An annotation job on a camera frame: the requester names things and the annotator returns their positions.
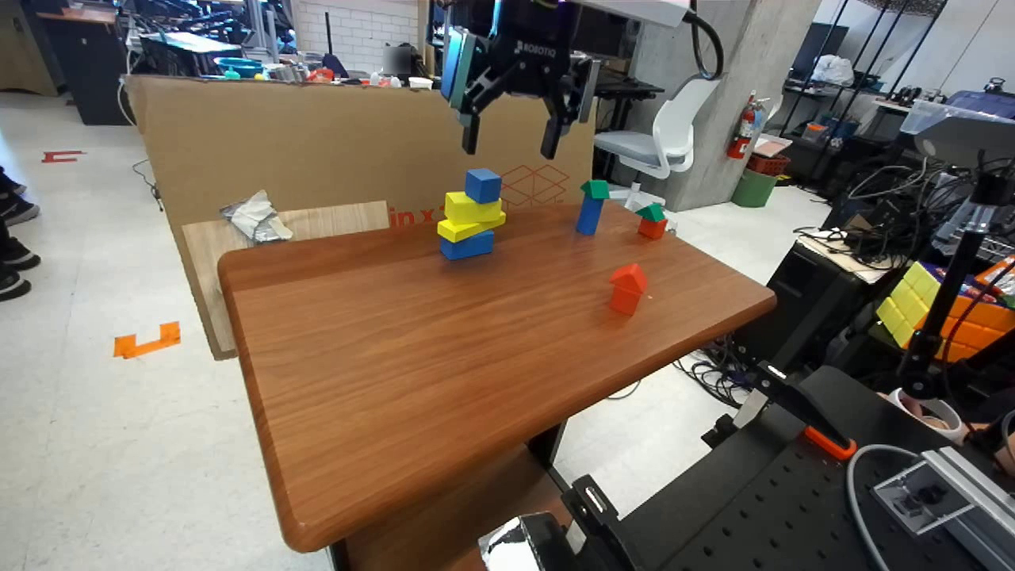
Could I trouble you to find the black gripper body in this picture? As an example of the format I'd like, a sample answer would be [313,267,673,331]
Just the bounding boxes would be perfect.
[486,20,585,94]

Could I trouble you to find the blue cube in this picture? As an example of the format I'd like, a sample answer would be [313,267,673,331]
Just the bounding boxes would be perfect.
[463,168,505,206]

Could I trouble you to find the orange-red cube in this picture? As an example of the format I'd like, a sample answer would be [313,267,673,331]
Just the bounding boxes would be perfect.
[606,263,652,320]

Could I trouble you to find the yellow notched block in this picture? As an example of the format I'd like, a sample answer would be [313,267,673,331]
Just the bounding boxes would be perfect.
[442,188,508,232]

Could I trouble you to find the blue cylinder block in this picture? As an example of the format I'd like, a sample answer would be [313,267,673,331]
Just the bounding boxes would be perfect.
[574,193,609,237]

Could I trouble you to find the white office chair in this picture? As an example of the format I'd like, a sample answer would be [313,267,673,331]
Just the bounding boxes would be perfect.
[594,78,723,183]

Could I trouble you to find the yellow flat block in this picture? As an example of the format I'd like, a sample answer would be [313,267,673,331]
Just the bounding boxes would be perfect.
[435,214,508,247]

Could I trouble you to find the blue rectangular block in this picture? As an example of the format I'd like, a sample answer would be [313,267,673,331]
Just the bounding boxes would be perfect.
[437,230,498,267]

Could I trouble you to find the large printed cardboard box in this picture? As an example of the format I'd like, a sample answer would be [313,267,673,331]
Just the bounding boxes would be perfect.
[124,72,599,362]

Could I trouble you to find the red fire extinguisher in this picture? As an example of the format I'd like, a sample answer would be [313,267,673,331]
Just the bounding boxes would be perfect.
[726,94,768,164]

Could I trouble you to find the green bucket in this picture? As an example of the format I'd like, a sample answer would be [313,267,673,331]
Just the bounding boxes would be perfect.
[730,168,777,209]

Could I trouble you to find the crumpled white bag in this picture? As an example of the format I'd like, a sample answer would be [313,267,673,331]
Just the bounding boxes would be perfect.
[219,188,296,247]

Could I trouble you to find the black desk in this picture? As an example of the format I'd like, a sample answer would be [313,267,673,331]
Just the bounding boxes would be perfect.
[34,6,136,128]

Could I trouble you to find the orange floor tape marker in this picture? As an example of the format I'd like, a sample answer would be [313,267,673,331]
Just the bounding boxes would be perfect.
[110,320,184,362]

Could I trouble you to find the yellow sticky notes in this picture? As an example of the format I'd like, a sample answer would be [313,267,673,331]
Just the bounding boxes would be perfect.
[874,260,944,354]

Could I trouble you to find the black perforated breadboard table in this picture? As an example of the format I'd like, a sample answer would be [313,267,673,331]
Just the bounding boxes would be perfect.
[612,362,1015,571]

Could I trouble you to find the orange case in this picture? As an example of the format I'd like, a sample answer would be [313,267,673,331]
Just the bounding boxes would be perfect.
[931,256,1015,367]

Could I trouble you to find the black shoes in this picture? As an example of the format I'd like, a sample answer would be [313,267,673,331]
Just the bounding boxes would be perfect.
[0,168,45,306]

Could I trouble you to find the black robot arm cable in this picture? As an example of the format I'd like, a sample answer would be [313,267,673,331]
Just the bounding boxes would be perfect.
[681,6,730,84]

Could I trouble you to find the tangled black cables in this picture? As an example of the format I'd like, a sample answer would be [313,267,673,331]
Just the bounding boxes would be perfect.
[821,157,954,267]

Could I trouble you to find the black clamp with orange handle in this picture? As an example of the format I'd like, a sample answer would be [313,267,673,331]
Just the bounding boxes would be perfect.
[738,362,863,466]

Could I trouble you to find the black camera stand pole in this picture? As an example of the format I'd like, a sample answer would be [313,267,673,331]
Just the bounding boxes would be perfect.
[898,168,1008,400]

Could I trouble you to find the aluminium rail with bracket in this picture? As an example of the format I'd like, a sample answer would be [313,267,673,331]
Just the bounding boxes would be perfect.
[874,446,1015,571]

